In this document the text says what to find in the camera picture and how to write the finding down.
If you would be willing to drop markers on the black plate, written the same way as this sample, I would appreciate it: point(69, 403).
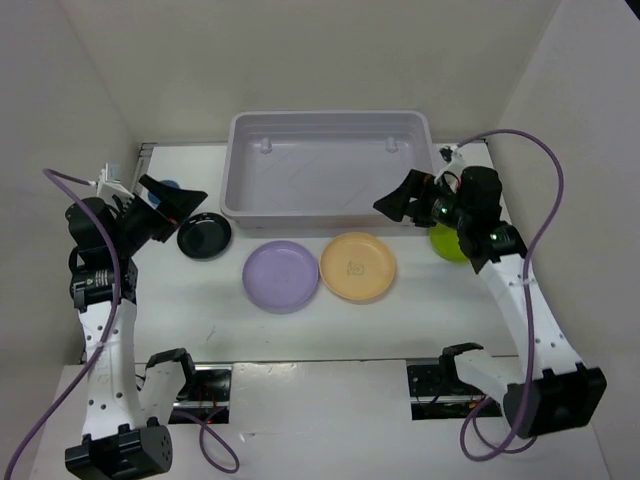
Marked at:
point(204, 236)

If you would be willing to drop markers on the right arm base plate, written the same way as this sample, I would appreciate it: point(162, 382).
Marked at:
point(431, 398)

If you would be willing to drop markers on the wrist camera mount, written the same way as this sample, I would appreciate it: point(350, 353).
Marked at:
point(453, 165)
point(109, 184)

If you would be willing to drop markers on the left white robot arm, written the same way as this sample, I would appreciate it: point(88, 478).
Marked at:
point(125, 434)

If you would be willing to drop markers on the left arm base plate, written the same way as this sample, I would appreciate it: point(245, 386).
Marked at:
point(207, 397)

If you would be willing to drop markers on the lavender plastic bin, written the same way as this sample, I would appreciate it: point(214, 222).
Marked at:
point(312, 169)

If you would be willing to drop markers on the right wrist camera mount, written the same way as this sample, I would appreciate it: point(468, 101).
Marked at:
point(453, 165)

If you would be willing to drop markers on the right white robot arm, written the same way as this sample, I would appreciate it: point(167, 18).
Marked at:
point(554, 390)

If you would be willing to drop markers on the blue plastic cup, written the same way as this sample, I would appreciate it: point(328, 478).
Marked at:
point(162, 193)

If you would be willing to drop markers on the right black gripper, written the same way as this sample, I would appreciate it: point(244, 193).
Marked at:
point(417, 184)

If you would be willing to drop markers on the purple plastic plate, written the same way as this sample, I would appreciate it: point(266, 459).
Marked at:
point(280, 276)

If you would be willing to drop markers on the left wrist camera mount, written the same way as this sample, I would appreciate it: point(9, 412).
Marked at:
point(109, 184)

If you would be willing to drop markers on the green plastic plate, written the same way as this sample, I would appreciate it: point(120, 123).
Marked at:
point(445, 242)

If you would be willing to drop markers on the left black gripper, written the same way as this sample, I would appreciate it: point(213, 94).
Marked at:
point(175, 206)

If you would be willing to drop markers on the orange plastic plate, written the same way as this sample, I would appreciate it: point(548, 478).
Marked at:
point(357, 266)

